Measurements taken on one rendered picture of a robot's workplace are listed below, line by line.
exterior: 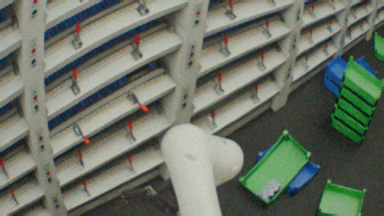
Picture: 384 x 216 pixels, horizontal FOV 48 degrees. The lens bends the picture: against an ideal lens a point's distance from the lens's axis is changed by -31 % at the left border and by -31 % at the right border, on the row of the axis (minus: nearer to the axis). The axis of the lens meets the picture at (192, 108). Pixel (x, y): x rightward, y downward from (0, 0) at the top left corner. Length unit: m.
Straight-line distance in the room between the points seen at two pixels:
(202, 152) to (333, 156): 1.57
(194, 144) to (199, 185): 0.10
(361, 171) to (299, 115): 0.60
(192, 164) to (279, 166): 1.28
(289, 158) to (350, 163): 0.48
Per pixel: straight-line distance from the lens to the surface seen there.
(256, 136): 2.74
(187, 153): 1.28
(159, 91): 2.07
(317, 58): 3.09
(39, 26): 1.45
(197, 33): 2.01
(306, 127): 2.86
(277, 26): 2.51
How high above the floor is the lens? 1.95
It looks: 44 degrees down
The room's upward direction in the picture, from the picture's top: 9 degrees clockwise
